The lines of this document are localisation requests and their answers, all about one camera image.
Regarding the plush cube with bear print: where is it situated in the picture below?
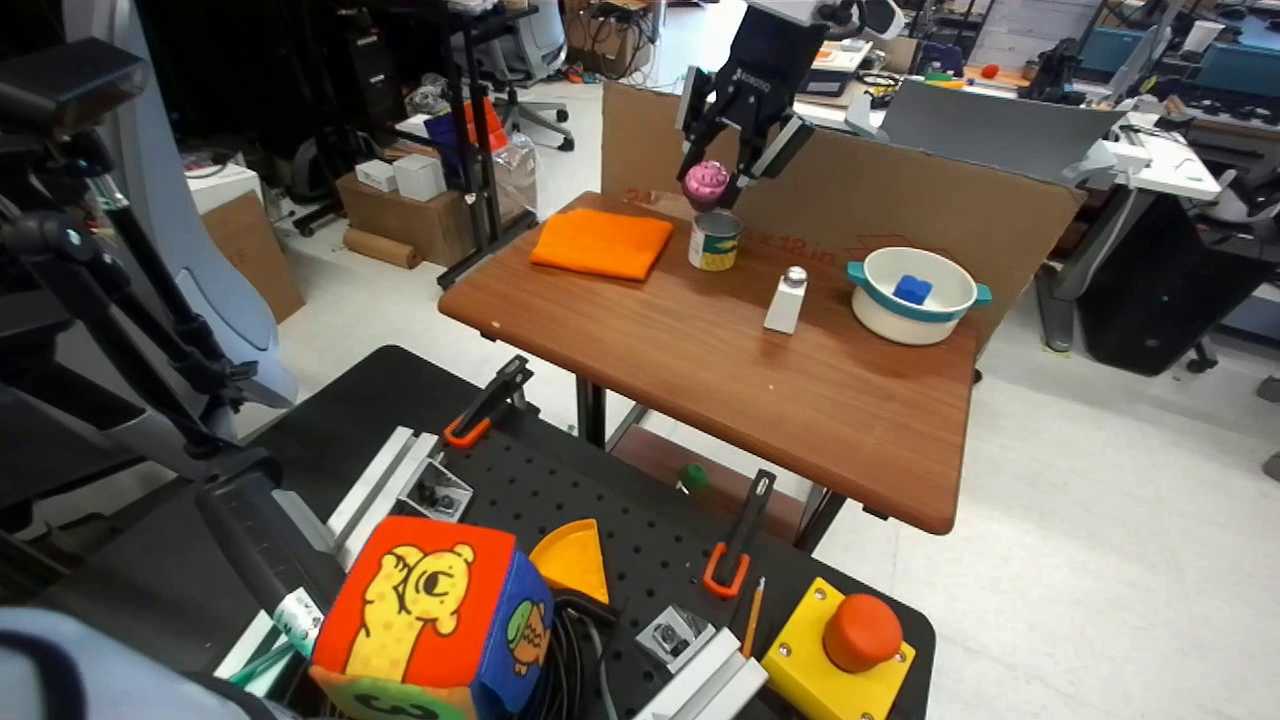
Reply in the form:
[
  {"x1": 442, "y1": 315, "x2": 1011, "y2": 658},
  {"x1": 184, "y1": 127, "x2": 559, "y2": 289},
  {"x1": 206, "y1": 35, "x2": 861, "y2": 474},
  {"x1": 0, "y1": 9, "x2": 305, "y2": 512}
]
[{"x1": 309, "y1": 512, "x2": 559, "y2": 720}]

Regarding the cardboard box on floor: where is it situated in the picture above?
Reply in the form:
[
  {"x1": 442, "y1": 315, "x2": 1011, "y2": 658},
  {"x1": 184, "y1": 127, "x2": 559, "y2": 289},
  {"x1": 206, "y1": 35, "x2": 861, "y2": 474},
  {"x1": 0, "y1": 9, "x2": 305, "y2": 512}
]
[{"x1": 195, "y1": 188, "x2": 311, "y2": 328}]

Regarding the yellow emergency stop box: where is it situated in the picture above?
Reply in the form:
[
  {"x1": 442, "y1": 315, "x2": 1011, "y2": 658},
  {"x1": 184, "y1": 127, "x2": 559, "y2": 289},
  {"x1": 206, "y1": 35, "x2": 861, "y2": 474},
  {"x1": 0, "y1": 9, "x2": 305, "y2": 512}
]
[{"x1": 755, "y1": 573, "x2": 920, "y2": 720}]

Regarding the grey blue fabric cover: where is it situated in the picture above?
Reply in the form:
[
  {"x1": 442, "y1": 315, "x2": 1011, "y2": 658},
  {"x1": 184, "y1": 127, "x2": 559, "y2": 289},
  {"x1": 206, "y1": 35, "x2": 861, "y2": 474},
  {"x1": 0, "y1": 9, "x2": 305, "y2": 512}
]
[{"x1": 57, "y1": 0, "x2": 297, "y2": 404}]

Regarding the white salt shaker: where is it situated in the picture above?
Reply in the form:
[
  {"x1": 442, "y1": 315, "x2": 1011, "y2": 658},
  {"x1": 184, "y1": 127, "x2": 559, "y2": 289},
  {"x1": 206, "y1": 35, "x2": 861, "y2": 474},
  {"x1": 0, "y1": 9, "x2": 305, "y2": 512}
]
[{"x1": 760, "y1": 261, "x2": 813, "y2": 342}]

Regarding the black cable bundle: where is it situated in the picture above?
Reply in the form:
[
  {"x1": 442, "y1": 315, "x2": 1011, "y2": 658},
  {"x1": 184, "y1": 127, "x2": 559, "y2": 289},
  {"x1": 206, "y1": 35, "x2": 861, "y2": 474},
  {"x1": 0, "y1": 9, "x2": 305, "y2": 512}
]
[{"x1": 532, "y1": 598, "x2": 622, "y2": 720}]

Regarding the white bowl teal rim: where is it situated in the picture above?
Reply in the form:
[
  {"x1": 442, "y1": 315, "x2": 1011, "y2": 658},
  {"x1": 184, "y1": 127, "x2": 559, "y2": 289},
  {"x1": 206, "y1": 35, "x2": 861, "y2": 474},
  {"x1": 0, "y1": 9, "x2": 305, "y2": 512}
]
[{"x1": 845, "y1": 243, "x2": 996, "y2": 353}]

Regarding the black perforated base board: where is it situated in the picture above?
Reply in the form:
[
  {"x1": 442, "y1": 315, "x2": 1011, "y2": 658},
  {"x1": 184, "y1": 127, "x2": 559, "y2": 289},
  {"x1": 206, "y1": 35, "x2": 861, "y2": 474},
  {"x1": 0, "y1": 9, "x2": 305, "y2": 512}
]
[{"x1": 195, "y1": 342, "x2": 938, "y2": 720}]

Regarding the purple pink cupcake toy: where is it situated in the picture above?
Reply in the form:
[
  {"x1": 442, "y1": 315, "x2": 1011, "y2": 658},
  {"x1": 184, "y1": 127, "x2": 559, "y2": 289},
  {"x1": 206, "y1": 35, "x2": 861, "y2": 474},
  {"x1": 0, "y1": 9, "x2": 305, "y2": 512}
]
[{"x1": 678, "y1": 158, "x2": 734, "y2": 214}]

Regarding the grey divider panel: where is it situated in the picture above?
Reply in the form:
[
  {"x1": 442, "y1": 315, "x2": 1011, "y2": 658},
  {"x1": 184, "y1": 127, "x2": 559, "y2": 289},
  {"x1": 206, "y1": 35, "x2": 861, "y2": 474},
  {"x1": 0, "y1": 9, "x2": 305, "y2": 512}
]
[{"x1": 877, "y1": 76, "x2": 1126, "y2": 191}]

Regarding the folded orange cloth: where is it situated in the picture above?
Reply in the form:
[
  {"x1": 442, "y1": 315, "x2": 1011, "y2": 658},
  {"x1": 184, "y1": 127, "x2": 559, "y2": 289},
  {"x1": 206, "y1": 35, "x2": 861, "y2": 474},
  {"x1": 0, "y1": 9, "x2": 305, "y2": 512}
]
[{"x1": 529, "y1": 205, "x2": 678, "y2": 284}]

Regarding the aluminium rail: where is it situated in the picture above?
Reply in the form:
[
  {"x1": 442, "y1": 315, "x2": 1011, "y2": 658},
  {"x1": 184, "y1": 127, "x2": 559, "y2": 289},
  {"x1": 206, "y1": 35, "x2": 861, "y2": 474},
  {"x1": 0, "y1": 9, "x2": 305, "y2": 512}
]
[{"x1": 630, "y1": 626, "x2": 777, "y2": 720}]

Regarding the brown cardboard panel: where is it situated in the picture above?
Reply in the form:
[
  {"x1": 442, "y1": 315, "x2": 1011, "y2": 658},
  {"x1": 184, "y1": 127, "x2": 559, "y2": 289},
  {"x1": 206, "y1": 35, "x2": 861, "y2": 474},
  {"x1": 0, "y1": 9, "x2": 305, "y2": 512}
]
[{"x1": 594, "y1": 82, "x2": 1087, "y2": 353}]

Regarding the low wide cardboard box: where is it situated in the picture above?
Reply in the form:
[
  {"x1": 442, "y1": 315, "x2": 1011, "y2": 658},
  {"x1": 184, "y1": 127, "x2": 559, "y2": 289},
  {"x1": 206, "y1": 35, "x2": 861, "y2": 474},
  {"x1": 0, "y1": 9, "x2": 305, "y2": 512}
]
[{"x1": 333, "y1": 169, "x2": 483, "y2": 268}]

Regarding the black camera tripod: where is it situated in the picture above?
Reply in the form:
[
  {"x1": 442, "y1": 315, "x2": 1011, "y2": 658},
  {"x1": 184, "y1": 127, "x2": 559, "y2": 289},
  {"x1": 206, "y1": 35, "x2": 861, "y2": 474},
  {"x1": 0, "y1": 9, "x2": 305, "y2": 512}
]
[{"x1": 0, "y1": 35, "x2": 293, "y2": 538}]

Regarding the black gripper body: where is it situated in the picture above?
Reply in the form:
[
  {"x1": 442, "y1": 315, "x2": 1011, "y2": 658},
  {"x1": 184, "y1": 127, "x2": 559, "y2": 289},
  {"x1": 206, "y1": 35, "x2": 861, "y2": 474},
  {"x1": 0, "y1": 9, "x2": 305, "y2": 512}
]
[{"x1": 685, "y1": 9, "x2": 819, "y2": 149}]

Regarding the orange wedge block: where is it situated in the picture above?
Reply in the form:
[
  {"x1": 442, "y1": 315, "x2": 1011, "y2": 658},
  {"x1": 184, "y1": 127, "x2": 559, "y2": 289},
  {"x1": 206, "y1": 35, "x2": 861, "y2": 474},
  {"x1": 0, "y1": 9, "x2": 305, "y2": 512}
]
[{"x1": 524, "y1": 515, "x2": 615, "y2": 610}]

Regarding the black clamp orange handle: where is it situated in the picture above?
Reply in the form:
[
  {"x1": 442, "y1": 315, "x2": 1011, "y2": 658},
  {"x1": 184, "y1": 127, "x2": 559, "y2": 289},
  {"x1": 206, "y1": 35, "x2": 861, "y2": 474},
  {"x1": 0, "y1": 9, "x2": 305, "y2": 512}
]
[
  {"x1": 701, "y1": 465, "x2": 780, "y2": 606},
  {"x1": 439, "y1": 353, "x2": 538, "y2": 455}
]

